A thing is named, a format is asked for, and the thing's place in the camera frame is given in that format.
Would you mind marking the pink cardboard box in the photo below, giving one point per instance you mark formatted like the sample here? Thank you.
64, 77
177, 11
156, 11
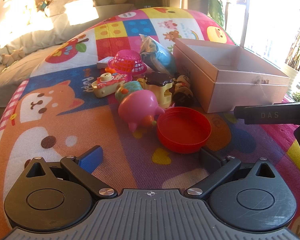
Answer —
240, 92

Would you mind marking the green printed cloth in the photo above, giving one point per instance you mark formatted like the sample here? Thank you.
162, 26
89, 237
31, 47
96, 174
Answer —
216, 2

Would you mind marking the pink toy pig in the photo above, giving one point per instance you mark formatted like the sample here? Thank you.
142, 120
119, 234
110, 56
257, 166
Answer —
137, 105

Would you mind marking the striped dark toy bottle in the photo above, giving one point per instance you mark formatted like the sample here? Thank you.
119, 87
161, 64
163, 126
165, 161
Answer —
183, 80

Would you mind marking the colourful cartoon play mat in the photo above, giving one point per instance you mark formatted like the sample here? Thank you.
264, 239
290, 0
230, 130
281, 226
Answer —
65, 120

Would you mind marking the green round toy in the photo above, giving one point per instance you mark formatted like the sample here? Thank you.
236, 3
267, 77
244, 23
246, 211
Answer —
130, 87

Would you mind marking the orange plastic half shell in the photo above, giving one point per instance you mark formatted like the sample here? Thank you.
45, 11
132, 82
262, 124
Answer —
109, 70

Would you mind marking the yellow pudding toy brown top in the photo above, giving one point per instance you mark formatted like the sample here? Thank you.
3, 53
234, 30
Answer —
156, 80

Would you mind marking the small beige plush toy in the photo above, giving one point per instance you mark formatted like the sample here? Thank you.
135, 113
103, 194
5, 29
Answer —
12, 55

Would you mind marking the red plastic bowl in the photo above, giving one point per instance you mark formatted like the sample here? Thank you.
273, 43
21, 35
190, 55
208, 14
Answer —
182, 135

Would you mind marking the brown toy bottle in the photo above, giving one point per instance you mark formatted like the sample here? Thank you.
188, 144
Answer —
182, 97

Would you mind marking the small white box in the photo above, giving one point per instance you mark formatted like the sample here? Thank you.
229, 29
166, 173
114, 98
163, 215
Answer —
102, 63

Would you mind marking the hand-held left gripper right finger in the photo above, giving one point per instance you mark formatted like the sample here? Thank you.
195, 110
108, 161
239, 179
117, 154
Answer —
207, 158

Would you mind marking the white plant pot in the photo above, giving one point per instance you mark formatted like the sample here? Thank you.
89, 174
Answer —
291, 75

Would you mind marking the blue snack packet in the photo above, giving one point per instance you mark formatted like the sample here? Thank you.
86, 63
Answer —
165, 55

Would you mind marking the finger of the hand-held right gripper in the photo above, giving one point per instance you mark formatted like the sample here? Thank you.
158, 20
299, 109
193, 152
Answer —
265, 115

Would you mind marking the bed with white duvet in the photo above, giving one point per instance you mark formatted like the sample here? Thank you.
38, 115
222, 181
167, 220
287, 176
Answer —
40, 35

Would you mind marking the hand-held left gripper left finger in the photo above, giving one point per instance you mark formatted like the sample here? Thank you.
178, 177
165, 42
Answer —
91, 160

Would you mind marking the yellow toy camera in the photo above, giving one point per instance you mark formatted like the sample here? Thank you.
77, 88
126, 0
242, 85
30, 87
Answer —
102, 87

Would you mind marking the pink plastic toy basket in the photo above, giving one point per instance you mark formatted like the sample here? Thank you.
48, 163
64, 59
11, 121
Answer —
126, 62

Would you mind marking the digital clock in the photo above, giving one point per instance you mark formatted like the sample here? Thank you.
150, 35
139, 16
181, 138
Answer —
147, 5

